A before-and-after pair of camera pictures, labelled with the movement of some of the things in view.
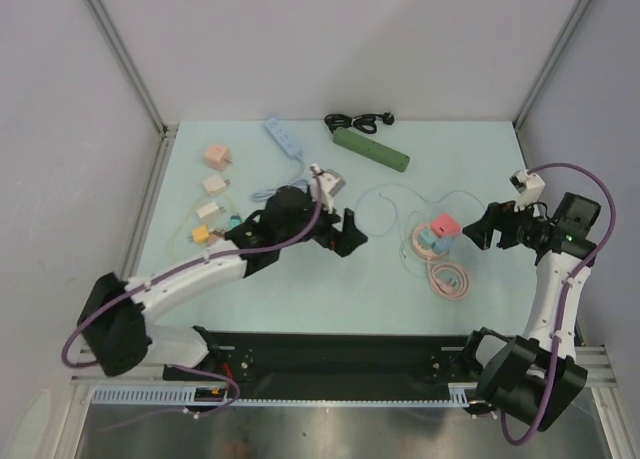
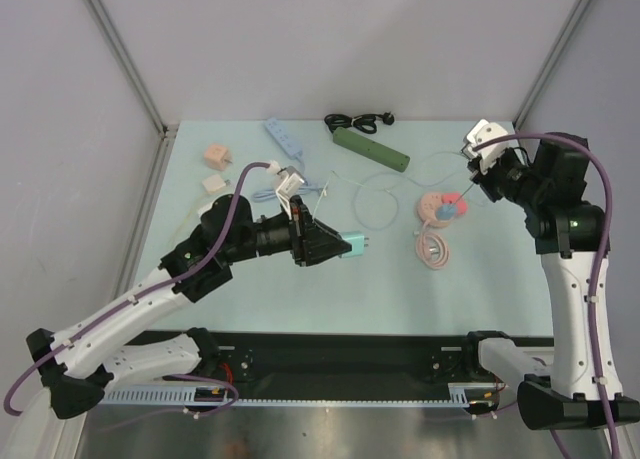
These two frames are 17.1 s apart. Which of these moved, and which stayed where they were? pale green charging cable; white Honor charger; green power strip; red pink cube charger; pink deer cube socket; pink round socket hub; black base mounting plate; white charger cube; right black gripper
Moved: pale green charging cable; pink round socket hub; white charger cube; red pink cube charger; right black gripper
Stayed: black base mounting plate; green power strip; white Honor charger; pink deer cube socket
